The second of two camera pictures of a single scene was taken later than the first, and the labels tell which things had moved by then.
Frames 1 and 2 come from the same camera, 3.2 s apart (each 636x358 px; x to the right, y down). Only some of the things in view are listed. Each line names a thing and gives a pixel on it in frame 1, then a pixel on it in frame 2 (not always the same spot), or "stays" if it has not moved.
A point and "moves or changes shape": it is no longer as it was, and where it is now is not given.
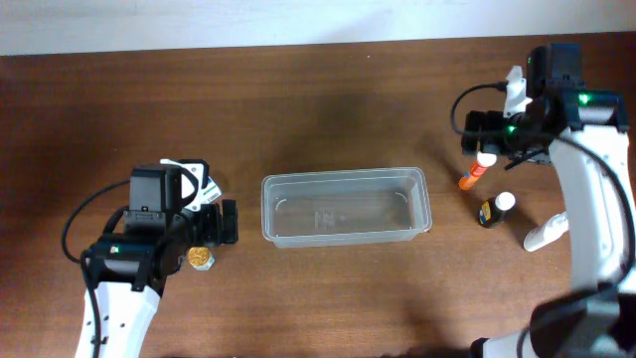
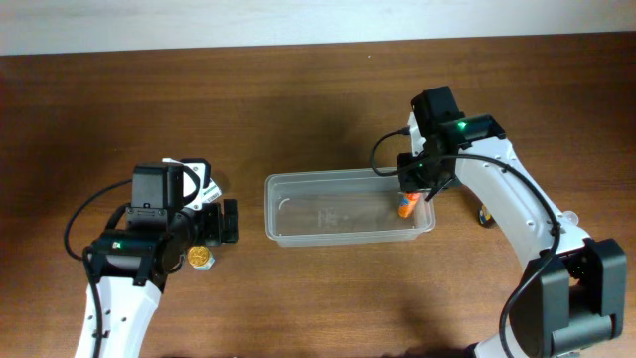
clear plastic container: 345,207 stays
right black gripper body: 477,131 to 412,180
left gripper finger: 230,214 stays
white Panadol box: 211,192 stays
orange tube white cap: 471,177 moves or changes shape
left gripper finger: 229,236 stays
